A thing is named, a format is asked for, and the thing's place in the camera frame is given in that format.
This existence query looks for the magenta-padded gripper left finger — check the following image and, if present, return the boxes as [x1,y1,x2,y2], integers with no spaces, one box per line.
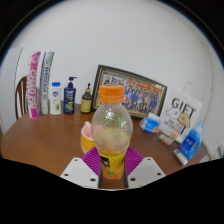
[60,146,103,190]

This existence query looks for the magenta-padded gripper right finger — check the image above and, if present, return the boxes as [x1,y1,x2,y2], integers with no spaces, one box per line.
[122,146,167,190]

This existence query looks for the orange juice bottle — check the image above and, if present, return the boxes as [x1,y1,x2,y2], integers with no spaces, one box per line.
[90,84,134,181]

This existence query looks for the pink and yellow mug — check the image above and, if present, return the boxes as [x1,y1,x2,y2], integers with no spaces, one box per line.
[80,121,98,154]

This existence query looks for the small patterned snack packet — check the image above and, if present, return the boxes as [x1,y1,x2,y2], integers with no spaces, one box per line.
[157,133,174,146]

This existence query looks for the small colourful cube box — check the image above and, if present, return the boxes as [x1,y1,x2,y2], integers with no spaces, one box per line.
[169,130,179,141]

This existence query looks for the blue tissue pack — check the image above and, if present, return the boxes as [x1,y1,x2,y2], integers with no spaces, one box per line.
[139,112,162,134]

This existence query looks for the blue detergent bottle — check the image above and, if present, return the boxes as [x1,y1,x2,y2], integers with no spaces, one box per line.
[178,120,205,161]

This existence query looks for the white paper gift bag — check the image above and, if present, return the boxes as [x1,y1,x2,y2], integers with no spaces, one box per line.
[158,81,203,144]

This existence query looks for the brown yellow pump bottle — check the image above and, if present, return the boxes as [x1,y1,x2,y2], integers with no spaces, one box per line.
[80,82,94,114]

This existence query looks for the dark blue pump bottle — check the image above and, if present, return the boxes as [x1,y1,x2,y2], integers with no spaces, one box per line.
[63,76,78,115]

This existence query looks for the white shampoo bottle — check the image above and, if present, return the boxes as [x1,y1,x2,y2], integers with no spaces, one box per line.
[49,81,63,116]

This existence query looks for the framed group picture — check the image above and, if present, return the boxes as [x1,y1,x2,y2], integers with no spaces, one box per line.
[91,64,168,120]

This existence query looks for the tall green and white box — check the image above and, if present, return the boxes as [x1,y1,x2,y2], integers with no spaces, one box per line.
[39,51,55,115]

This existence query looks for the brown wooden chair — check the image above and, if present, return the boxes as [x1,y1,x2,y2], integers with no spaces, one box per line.
[14,75,30,120]

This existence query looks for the tall pink box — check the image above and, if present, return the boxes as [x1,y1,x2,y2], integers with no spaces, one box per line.
[27,51,42,120]

